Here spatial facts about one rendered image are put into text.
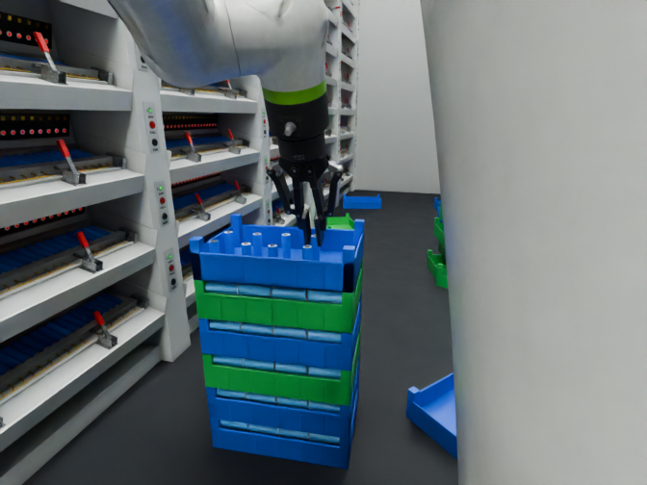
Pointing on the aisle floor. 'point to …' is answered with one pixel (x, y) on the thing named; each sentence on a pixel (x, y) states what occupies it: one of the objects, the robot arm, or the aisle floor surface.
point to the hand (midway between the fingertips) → (313, 228)
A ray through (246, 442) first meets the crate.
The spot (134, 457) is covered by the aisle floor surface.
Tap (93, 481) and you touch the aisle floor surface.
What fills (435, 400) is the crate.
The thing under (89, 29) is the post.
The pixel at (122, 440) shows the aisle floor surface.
